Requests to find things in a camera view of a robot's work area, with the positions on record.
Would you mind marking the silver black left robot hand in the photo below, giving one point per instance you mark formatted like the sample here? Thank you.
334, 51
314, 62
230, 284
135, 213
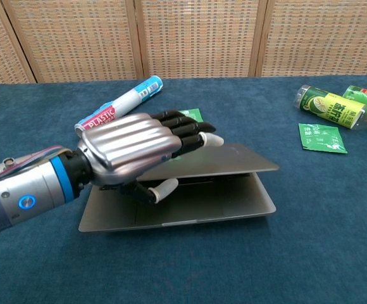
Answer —
129, 142

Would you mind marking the silver laptop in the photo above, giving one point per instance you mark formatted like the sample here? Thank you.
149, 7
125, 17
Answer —
202, 206

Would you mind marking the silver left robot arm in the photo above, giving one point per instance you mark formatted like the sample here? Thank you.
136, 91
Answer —
28, 190

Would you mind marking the plastic wrap roll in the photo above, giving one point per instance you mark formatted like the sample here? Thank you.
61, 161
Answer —
129, 98

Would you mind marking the green sachet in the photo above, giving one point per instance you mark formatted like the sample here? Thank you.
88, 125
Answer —
321, 137
193, 114

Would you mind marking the woven bamboo folding screen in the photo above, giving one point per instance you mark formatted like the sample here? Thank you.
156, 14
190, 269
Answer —
202, 35

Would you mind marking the blue felt table mat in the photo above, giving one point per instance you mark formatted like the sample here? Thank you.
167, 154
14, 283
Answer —
265, 247

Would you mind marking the green tea plastic bottle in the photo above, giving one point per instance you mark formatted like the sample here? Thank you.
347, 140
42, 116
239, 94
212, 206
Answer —
329, 107

